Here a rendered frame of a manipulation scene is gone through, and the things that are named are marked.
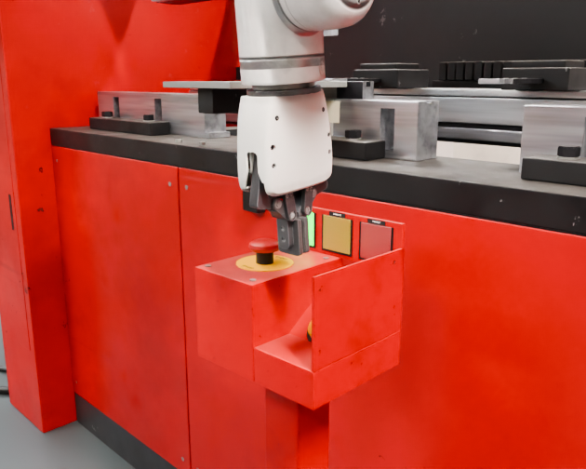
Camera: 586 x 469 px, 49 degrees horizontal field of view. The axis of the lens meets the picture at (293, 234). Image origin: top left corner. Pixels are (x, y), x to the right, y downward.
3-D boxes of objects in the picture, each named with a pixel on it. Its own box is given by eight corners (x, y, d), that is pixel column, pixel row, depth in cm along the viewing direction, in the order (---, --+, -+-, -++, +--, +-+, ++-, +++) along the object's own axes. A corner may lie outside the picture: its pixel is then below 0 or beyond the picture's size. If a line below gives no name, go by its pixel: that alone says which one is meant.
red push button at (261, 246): (242, 267, 80) (241, 240, 79) (265, 261, 83) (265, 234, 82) (264, 274, 77) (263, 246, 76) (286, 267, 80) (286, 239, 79)
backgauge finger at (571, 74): (453, 91, 103) (455, 59, 102) (528, 89, 120) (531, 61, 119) (524, 92, 94) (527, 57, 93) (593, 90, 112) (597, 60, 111)
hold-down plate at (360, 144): (245, 147, 124) (245, 131, 123) (266, 144, 128) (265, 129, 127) (365, 161, 103) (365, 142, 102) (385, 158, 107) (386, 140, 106)
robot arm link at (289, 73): (284, 54, 69) (286, 83, 70) (221, 60, 63) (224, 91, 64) (344, 52, 63) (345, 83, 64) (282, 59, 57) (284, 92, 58)
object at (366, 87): (283, 97, 124) (283, 81, 123) (294, 96, 126) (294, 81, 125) (362, 99, 110) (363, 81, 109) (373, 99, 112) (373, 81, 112)
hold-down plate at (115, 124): (89, 128, 168) (88, 116, 168) (108, 127, 172) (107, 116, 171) (151, 136, 148) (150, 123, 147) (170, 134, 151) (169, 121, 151)
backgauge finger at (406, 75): (302, 88, 127) (302, 62, 125) (383, 87, 144) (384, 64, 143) (348, 89, 118) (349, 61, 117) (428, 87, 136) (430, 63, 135)
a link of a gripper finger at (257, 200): (265, 125, 64) (296, 154, 68) (232, 193, 62) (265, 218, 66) (273, 126, 63) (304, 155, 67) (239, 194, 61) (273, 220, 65)
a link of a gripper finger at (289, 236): (278, 190, 68) (283, 249, 70) (257, 196, 66) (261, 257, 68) (300, 194, 66) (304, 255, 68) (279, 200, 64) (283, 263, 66)
